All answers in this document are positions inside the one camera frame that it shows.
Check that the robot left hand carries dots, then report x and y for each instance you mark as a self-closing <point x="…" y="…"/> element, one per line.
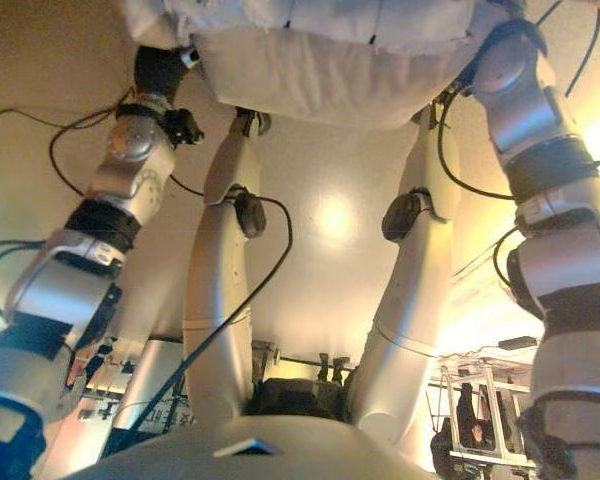
<point x="160" y="70"/>

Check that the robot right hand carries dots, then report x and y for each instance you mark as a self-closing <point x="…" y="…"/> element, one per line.
<point x="517" y="26"/>

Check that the white tasselled cushion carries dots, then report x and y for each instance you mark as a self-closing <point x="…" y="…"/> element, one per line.
<point x="330" y="75"/>

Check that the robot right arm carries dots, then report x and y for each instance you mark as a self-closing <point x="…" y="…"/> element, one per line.
<point x="525" y="115"/>

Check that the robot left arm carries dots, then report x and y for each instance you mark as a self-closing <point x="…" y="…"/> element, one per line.
<point x="130" y="165"/>

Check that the robot left leg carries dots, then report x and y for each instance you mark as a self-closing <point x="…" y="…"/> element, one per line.
<point x="220" y="280"/>

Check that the robot leg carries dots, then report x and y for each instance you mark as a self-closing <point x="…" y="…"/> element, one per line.
<point x="410" y="300"/>
<point x="220" y="280"/>

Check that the robot right leg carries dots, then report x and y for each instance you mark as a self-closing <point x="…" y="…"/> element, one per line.
<point x="410" y="300"/>

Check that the black bag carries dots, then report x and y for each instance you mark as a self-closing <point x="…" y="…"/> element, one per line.
<point x="295" y="397"/>

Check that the person in dark clothes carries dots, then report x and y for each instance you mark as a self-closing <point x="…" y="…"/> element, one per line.
<point x="470" y="415"/>

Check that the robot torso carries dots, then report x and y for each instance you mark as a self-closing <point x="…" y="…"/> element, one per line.
<point x="280" y="460"/>

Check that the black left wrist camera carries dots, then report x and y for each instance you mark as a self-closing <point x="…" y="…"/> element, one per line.
<point x="182" y="127"/>

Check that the metal frame rack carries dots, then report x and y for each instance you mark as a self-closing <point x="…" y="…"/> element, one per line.
<point x="494" y="410"/>

